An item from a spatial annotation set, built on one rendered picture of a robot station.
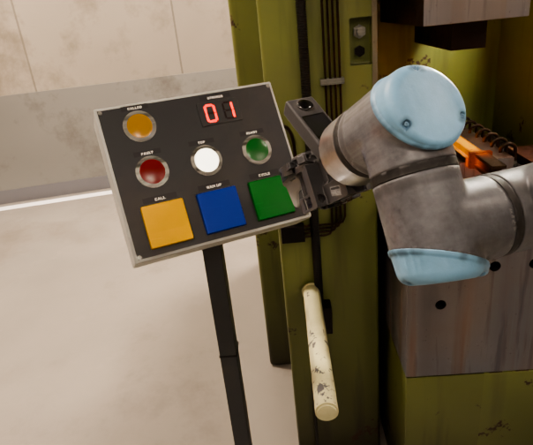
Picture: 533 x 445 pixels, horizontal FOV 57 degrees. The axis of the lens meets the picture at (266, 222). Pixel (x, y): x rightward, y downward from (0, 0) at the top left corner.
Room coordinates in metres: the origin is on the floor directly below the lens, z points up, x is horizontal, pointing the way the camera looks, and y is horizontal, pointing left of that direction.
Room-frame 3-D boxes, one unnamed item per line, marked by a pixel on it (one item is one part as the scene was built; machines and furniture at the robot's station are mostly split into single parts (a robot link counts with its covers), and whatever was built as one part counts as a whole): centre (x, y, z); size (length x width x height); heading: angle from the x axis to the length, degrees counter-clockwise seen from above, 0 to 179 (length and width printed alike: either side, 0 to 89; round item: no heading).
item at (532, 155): (1.04, -0.62, 0.95); 0.12 x 0.09 x 0.07; 177
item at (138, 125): (0.87, 0.20, 1.16); 0.05 x 0.03 x 0.04; 87
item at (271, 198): (0.86, -0.01, 1.01); 0.07 x 0.05 x 0.07; 112
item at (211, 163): (0.87, 0.10, 1.09); 0.05 x 0.03 x 0.04; 87
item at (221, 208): (0.83, 0.08, 1.01); 0.07 x 0.05 x 0.07; 112
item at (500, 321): (1.21, -0.51, 0.69); 0.56 x 0.38 x 0.45; 177
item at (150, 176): (0.83, 0.19, 1.09); 0.05 x 0.03 x 0.04; 87
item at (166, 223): (0.79, 0.17, 1.01); 0.07 x 0.05 x 0.07; 112
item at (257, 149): (0.91, 0.00, 1.09); 0.05 x 0.03 x 0.04; 87
